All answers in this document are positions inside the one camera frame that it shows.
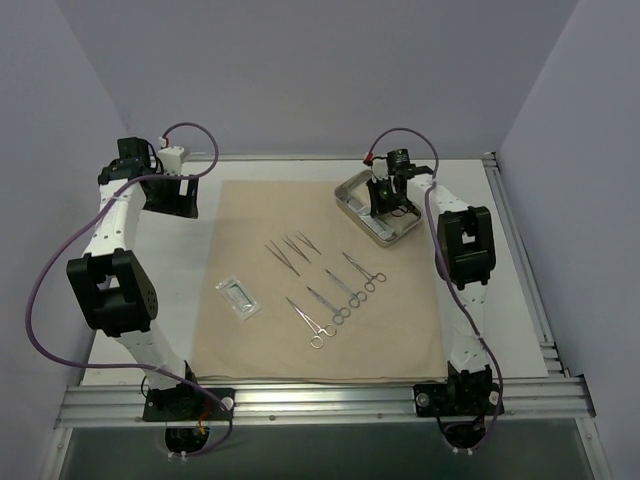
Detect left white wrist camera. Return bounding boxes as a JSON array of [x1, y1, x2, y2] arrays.
[[157, 146, 190, 176]]

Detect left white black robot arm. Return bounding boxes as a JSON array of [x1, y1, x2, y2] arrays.
[[66, 137, 202, 419]]

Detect steel surgical scissors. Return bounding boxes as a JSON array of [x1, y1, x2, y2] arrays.
[[307, 286, 351, 325], [325, 269, 368, 308]]

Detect curved tip steel tweezers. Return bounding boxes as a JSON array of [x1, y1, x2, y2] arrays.
[[282, 235, 311, 264]]

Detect front aluminium rail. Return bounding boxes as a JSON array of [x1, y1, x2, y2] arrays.
[[56, 376, 595, 428]]

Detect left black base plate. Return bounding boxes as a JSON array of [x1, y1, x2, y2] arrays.
[[142, 385, 236, 422]]

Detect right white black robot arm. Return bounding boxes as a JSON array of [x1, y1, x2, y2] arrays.
[[365, 157, 496, 375]]

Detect beige cloth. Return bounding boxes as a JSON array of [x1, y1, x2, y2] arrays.
[[191, 180, 446, 383]]

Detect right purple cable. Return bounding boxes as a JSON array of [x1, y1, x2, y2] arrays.
[[363, 127, 502, 447]]

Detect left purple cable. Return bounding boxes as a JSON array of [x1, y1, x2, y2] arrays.
[[24, 122, 235, 456]]

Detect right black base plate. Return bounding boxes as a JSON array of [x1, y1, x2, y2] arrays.
[[412, 382, 505, 417]]

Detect fine point steel tweezers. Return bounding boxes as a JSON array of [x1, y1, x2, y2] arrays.
[[295, 232, 321, 255]]

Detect back aluminium rail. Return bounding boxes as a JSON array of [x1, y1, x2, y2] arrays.
[[186, 152, 497, 163]]

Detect purple cable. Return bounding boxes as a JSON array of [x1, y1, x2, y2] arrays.
[[363, 127, 502, 447], [24, 122, 235, 456]]

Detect metal instrument tray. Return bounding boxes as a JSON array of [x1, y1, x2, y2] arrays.
[[334, 170, 421, 248]]

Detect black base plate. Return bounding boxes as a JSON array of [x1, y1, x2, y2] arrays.
[[412, 382, 505, 417], [142, 385, 236, 422]]

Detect steel surgical forceps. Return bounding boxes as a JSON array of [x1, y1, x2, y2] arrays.
[[286, 298, 337, 349], [342, 252, 387, 293]]

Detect green white suture packet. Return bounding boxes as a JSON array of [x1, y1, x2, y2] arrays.
[[216, 276, 261, 320]]

